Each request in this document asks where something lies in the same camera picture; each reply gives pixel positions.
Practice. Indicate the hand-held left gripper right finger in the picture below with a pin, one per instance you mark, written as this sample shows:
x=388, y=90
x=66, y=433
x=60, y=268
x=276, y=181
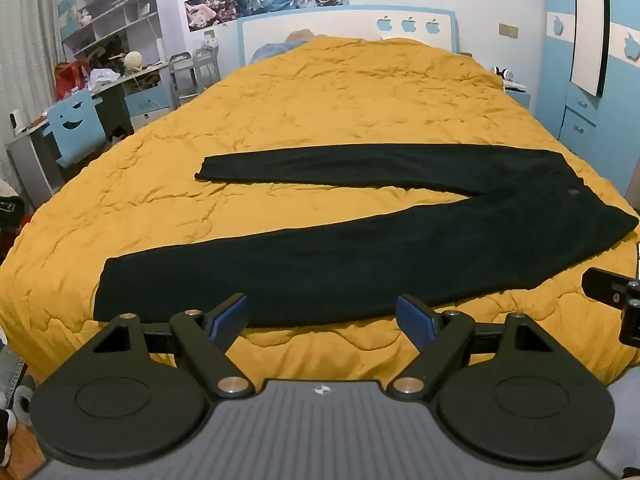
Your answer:
x=415, y=322

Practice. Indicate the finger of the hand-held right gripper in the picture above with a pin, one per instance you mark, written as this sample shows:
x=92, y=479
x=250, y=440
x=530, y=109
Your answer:
x=602, y=285

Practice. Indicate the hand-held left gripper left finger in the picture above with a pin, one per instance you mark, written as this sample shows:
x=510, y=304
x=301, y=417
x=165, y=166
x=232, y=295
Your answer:
x=230, y=317

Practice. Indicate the black pants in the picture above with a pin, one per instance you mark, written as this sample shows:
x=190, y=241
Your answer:
x=325, y=270

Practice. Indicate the blue and white wardrobe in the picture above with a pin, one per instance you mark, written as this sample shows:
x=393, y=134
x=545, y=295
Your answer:
x=580, y=110

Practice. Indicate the cluttered desk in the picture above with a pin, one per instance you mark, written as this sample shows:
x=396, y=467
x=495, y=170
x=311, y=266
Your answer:
x=145, y=102

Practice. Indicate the yellow quilt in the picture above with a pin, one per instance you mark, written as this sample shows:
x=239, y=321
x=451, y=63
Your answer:
x=350, y=100

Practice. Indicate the white headphones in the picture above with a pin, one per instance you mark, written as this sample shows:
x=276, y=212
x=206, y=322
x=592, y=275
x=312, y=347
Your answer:
x=502, y=73

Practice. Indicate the blue chair with face cutout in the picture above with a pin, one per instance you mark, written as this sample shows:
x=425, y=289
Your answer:
x=75, y=130

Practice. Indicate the black and white shoe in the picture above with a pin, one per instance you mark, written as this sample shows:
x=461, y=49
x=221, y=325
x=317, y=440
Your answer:
x=6, y=435

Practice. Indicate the grey chair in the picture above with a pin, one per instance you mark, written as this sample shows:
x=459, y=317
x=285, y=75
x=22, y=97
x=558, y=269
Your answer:
x=205, y=60
x=177, y=67

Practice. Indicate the blue pillow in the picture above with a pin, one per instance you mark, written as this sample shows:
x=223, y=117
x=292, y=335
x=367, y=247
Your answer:
x=270, y=51

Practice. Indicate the white plastic bag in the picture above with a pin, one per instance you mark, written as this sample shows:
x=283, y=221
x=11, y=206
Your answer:
x=102, y=77

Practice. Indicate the white round ball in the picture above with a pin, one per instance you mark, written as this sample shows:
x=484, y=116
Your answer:
x=134, y=60

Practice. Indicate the red bag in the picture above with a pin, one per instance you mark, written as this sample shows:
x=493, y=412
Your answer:
x=70, y=77

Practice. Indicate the beige pillow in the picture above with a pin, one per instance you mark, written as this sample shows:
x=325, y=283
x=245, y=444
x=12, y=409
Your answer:
x=300, y=36

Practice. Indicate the small white device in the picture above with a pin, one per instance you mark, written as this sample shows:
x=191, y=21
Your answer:
x=15, y=121

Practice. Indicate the white and blue bed headboard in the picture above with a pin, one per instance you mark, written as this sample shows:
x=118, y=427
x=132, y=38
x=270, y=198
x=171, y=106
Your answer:
x=350, y=22

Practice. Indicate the white and blue bookshelf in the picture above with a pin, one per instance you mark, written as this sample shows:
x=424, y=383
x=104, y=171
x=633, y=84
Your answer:
x=115, y=15

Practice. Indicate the white curtain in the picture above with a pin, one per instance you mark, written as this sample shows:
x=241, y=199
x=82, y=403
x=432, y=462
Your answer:
x=25, y=35

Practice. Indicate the wall socket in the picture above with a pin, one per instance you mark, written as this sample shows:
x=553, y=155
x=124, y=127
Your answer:
x=507, y=30

